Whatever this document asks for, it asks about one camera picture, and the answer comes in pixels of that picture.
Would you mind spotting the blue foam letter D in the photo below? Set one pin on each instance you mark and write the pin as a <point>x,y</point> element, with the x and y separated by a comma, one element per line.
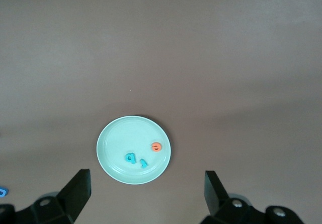
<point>3,191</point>

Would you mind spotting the orange foam letter e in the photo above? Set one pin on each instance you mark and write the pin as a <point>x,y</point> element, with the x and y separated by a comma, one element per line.
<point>156,145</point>

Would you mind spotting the mint green plate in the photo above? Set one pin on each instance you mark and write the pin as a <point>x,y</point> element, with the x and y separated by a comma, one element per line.
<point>125,138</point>

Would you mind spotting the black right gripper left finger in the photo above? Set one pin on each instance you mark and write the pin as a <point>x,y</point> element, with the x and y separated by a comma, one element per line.
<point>75,196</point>

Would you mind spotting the teal foam letter r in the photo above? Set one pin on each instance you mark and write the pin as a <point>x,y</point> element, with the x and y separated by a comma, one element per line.
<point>143,163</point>

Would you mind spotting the teal foam letter b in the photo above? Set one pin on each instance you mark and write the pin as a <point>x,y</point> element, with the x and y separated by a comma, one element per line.
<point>131,159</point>

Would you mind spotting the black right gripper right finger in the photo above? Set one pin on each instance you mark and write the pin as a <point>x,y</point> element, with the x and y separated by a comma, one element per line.
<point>216,204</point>

